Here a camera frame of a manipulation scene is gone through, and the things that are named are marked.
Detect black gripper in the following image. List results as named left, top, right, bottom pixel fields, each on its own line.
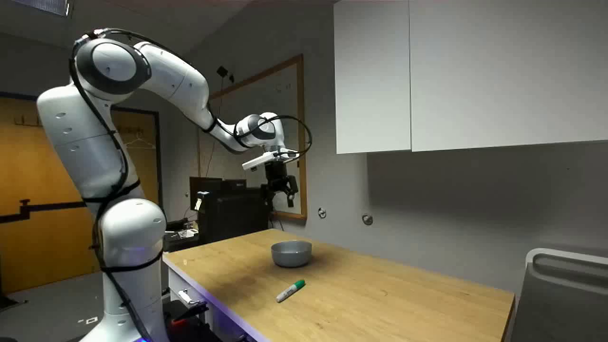
left=261, top=159, right=299, bottom=209

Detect white marker with green cap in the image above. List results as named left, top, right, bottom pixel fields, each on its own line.
left=273, top=277, right=307, bottom=304

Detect grey bowl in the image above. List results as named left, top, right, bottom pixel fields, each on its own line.
left=269, top=239, right=313, bottom=270

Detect black computer monitor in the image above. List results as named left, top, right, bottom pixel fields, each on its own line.
left=187, top=175, right=271, bottom=243

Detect black and red tool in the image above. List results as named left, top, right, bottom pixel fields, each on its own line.
left=161, top=298, right=212, bottom=342

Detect orange wooden door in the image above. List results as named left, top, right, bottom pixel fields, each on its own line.
left=0, top=93, right=161, bottom=294

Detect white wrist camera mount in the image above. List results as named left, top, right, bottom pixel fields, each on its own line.
left=241, top=146, right=296, bottom=173

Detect wooden framed wall board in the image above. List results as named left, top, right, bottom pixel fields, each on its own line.
left=195, top=53, right=309, bottom=224

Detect white wall cabinet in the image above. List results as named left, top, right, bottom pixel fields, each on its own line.
left=408, top=0, right=608, bottom=154
left=332, top=0, right=412, bottom=156

